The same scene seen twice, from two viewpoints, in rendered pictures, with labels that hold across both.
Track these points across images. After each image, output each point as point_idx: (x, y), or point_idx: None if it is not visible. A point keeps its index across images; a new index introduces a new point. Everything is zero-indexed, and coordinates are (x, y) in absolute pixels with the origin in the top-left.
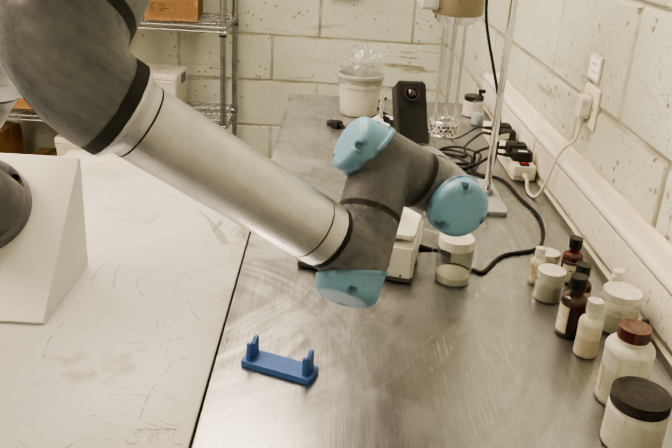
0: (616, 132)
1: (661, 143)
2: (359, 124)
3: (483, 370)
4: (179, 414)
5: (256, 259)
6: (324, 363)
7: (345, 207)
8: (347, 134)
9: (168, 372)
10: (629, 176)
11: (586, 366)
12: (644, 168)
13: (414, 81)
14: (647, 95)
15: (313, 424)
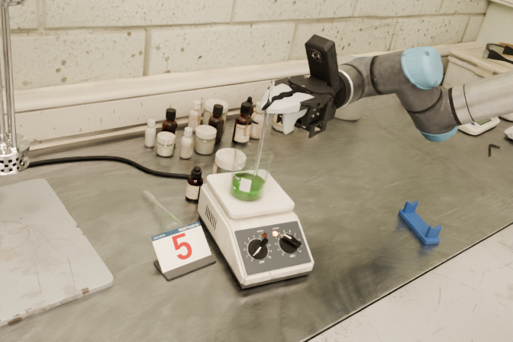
0: (45, 40)
1: (135, 18)
2: (435, 51)
3: (314, 162)
4: (493, 246)
5: (331, 308)
6: (388, 214)
7: (443, 93)
8: (434, 63)
9: (487, 269)
10: (93, 62)
11: (266, 135)
12: (116, 46)
13: (320, 36)
14: None
15: (427, 201)
